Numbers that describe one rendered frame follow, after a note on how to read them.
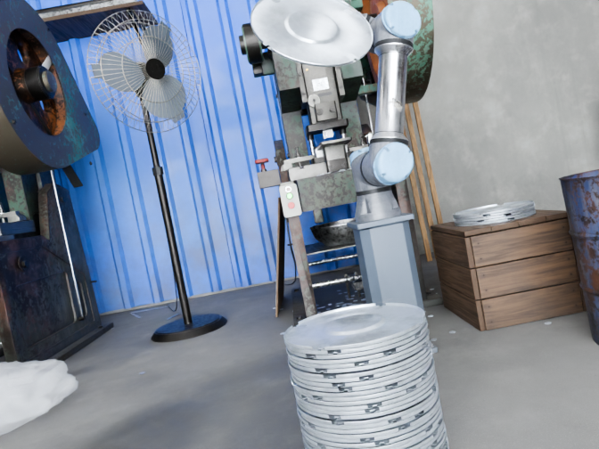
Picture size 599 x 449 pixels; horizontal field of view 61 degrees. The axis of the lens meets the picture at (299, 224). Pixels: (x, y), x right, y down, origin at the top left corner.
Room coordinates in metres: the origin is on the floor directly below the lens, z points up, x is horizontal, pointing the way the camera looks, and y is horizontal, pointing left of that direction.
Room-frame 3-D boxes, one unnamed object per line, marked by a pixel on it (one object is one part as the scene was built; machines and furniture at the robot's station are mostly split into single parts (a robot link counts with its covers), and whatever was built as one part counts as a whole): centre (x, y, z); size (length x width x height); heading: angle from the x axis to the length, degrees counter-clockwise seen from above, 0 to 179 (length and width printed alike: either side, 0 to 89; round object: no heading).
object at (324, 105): (2.42, -0.22, 1.04); 0.17 x 0.15 x 0.30; 1
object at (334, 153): (2.28, -0.22, 0.72); 0.25 x 0.14 x 0.14; 1
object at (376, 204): (1.66, -0.26, 0.50); 0.15 x 0.15 x 0.10
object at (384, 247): (1.66, -0.26, 0.23); 0.19 x 0.19 x 0.45; 4
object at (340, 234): (2.46, -0.22, 0.36); 0.34 x 0.34 x 0.10
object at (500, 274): (1.90, -0.73, 0.18); 0.40 x 0.38 x 0.35; 1
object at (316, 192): (2.60, -0.21, 0.83); 0.79 x 0.43 x 1.34; 1
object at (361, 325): (1.02, -0.07, 0.29); 0.29 x 0.29 x 0.01
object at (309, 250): (2.47, -0.22, 0.31); 0.43 x 0.42 x 0.01; 91
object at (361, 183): (1.66, -0.26, 0.62); 0.13 x 0.12 x 0.14; 15
